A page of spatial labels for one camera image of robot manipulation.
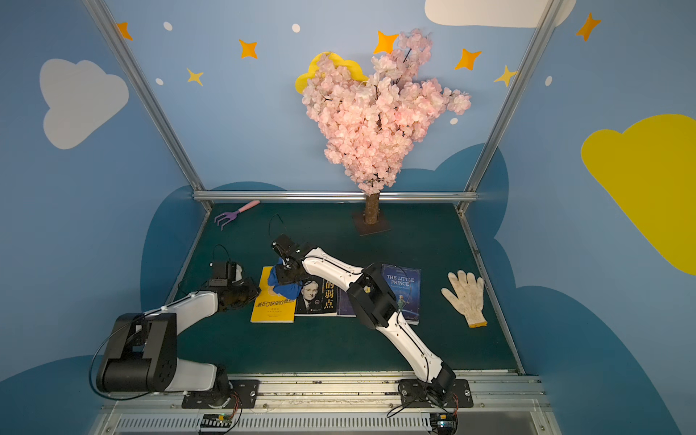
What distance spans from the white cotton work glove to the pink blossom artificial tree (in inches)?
20.9

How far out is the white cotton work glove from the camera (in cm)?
90

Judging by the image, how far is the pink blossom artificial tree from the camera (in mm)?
674
